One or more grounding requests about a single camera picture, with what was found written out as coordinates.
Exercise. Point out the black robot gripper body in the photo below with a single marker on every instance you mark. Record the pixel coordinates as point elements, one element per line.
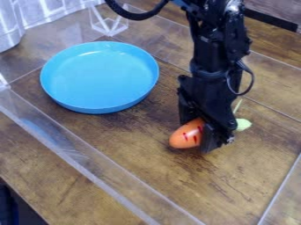
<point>212,94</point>

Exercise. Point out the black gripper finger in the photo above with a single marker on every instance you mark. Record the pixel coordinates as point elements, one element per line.
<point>216,136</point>
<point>189,109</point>

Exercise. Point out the orange toy carrot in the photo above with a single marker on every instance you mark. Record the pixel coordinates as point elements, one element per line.
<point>189,136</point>

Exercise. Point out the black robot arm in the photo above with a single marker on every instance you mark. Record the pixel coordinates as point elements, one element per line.
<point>220,37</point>

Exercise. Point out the blue round plastic tray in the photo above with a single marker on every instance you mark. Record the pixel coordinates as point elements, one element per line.
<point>100,77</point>

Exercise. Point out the dark baseboard strip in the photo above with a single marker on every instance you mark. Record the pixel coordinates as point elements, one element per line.
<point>279,22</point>

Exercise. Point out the white checked curtain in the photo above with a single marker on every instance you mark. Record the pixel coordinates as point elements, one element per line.
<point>23,14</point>

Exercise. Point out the clear acrylic barrier wall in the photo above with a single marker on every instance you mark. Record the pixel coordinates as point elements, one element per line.
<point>104,169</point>

